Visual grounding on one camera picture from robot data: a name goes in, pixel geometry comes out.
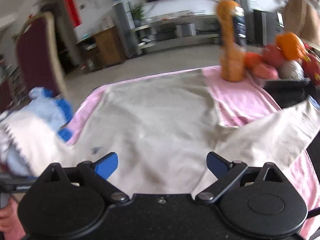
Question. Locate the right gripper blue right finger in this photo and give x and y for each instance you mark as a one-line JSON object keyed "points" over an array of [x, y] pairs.
{"points": [[227, 174]]}

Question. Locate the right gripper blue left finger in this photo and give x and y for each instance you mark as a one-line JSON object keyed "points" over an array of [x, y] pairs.
{"points": [[95, 176]]}

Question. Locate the beige shirt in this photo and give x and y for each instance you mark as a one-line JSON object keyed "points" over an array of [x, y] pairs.
{"points": [[162, 128]]}

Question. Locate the person's left hand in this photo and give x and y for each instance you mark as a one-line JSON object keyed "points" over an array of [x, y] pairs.
{"points": [[8, 217]]}

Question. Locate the white garment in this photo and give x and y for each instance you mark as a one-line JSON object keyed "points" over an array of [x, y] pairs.
{"points": [[29, 145]]}

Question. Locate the blue garment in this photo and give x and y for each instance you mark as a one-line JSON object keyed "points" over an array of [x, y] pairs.
{"points": [[66, 109]]}

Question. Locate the light blue waffle sweater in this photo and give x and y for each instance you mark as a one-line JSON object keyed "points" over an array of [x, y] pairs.
{"points": [[43, 105]]}

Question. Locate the pink cartoon blanket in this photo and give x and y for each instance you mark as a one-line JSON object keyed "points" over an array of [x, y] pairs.
{"points": [[162, 128]]}

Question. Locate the black fruit tray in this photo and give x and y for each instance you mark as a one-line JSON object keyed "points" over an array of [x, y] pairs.
{"points": [[287, 93]]}

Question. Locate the red apple lower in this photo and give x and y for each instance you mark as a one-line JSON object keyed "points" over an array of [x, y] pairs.
{"points": [[265, 71]]}

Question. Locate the red apple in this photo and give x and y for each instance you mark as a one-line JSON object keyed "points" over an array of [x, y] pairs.
{"points": [[273, 56], [265, 71]]}

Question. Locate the small orange tangerine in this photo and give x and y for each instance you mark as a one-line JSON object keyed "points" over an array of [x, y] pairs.
{"points": [[252, 59]]}

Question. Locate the wooden cabinet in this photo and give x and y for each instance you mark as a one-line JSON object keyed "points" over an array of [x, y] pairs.
{"points": [[102, 49]]}

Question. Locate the netted melon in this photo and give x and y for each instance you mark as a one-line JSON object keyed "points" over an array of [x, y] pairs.
{"points": [[291, 70]]}

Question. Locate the red apple upper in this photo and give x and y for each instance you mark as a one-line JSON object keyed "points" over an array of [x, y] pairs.
{"points": [[273, 56]]}

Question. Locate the red dragon fruit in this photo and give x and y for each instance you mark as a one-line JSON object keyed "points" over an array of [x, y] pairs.
{"points": [[310, 65]]}

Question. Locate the bumpy orange citrus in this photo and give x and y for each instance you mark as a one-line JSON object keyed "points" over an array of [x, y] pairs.
{"points": [[291, 46]]}

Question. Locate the grey tv stand shelf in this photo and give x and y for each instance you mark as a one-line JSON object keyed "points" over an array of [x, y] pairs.
{"points": [[177, 32]]}

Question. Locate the orange juice bottle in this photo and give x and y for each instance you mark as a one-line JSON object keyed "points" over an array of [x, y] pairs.
{"points": [[231, 18]]}

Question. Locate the tall grey speaker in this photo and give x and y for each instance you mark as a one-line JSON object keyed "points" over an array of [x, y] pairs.
{"points": [[125, 25]]}

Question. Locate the potted green plant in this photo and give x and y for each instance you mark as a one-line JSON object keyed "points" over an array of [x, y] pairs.
{"points": [[138, 14]]}

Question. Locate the tan fleece jacket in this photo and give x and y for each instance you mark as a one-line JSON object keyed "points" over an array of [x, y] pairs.
{"points": [[301, 17]]}

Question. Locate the maroon chair with gold frame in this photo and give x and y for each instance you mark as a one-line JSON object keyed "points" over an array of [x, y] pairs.
{"points": [[37, 56]]}

